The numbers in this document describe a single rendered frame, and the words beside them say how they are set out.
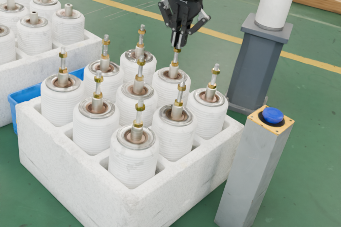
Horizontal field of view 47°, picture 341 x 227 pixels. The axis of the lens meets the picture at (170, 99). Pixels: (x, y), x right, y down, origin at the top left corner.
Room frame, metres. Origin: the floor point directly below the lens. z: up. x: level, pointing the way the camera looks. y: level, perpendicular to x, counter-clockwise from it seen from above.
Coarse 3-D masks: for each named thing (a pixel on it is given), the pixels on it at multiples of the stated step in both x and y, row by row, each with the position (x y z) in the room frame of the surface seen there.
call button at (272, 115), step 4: (264, 108) 0.65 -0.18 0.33; (268, 108) 0.65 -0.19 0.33; (272, 108) 0.65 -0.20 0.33; (276, 108) 0.65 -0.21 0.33; (264, 112) 0.63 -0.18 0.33; (268, 112) 0.63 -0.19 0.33; (272, 112) 0.64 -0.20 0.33; (276, 112) 0.64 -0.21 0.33; (280, 112) 0.64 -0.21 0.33; (264, 116) 0.63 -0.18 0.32; (268, 116) 0.62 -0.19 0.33; (272, 116) 0.62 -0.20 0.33; (276, 116) 0.63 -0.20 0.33; (280, 116) 0.63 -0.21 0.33; (268, 120) 0.63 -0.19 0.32; (272, 120) 0.62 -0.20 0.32; (276, 120) 0.62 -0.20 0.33; (280, 120) 0.62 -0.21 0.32
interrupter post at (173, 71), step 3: (171, 66) 0.84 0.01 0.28; (174, 66) 0.84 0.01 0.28; (177, 66) 0.84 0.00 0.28; (171, 69) 0.84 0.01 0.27; (174, 69) 0.84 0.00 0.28; (177, 69) 0.84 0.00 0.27; (168, 72) 0.84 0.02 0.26; (171, 72) 0.84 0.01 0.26; (174, 72) 0.84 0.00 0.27; (177, 72) 0.84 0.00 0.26; (168, 75) 0.84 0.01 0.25; (171, 75) 0.84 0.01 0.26; (174, 75) 0.84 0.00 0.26
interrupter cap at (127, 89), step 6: (126, 84) 0.76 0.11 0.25; (132, 84) 0.77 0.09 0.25; (144, 84) 0.78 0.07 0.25; (126, 90) 0.74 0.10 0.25; (132, 90) 0.75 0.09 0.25; (144, 90) 0.76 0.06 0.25; (150, 90) 0.76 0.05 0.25; (126, 96) 0.72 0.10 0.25; (132, 96) 0.72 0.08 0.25; (138, 96) 0.72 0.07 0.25; (144, 96) 0.73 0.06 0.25; (150, 96) 0.73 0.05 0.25
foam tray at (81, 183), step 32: (32, 128) 0.67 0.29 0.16; (64, 128) 0.66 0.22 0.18; (224, 128) 0.79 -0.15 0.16; (32, 160) 0.67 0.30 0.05; (64, 160) 0.60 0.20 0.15; (96, 160) 0.58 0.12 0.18; (160, 160) 0.61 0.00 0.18; (192, 160) 0.63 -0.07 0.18; (224, 160) 0.74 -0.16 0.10; (64, 192) 0.60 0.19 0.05; (96, 192) 0.53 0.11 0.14; (128, 192) 0.51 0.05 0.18; (160, 192) 0.55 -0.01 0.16; (192, 192) 0.65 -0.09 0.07; (96, 224) 0.53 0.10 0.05; (128, 224) 0.48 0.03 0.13; (160, 224) 0.56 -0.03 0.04
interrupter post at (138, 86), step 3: (135, 81) 0.74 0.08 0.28; (138, 81) 0.74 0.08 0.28; (141, 81) 0.74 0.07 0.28; (135, 84) 0.74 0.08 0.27; (138, 84) 0.74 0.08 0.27; (141, 84) 0.74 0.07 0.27; (135, 87) 0.74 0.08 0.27; (138, 87) 0.74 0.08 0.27; (141, 87) 0.74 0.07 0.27; (135, 90) 0.74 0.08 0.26; (138, 90) 0.74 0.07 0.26; (141, 90) 0.74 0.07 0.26
